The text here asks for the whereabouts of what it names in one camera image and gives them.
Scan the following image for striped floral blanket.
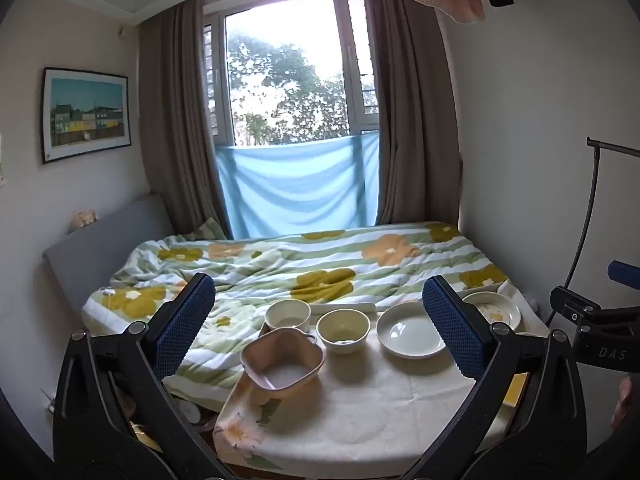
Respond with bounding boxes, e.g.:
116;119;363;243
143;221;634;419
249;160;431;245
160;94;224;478
80;221;508;411

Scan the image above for light blue cloth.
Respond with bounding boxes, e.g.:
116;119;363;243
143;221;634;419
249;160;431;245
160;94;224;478
214;130;381;240

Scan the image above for yellow flat item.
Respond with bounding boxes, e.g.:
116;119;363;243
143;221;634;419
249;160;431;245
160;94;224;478
504;372;529;408

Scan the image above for plain white plate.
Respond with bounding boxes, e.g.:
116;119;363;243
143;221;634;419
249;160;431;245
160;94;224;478
376;302;447;360

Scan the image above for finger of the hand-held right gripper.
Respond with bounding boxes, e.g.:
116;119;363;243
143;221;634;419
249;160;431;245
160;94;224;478
607;260;640;285
549;285;603;328

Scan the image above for framed house picture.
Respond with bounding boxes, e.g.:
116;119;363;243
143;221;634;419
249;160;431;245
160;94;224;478
41;67;132;165

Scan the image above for small plush toy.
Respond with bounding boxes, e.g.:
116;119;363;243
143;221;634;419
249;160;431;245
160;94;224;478
72;209;100;231

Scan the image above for black cable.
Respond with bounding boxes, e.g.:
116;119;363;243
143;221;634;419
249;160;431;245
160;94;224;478
544;144;601;326

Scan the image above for person's right hand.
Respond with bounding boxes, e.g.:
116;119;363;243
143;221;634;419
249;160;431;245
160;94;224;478
617;375;638;428

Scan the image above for floral tablecloth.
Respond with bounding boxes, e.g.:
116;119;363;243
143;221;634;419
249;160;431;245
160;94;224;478
212;280;543;468

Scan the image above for floral pillow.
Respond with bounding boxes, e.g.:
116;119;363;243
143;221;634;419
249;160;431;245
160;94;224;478
182;217;226;241

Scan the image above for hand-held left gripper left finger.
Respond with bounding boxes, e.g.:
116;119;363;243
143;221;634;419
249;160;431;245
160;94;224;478
52;272;236;480

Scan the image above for grey padded headboard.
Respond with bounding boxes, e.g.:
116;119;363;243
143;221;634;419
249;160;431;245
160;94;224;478
42;194;177;333

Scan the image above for pink heart-shaped bowl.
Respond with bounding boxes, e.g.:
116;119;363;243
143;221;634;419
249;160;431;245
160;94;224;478
240;326;326;393

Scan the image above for floral print plate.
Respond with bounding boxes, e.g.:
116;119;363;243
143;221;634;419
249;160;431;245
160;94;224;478
461;291;522;332

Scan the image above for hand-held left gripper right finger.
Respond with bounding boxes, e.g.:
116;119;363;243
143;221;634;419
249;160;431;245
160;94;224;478
400;275;586;480

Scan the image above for cream round bowl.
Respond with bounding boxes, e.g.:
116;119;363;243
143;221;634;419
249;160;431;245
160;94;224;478
316;309;372;356

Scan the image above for cream mug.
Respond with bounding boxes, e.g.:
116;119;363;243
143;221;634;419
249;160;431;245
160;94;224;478
264;299;312;335

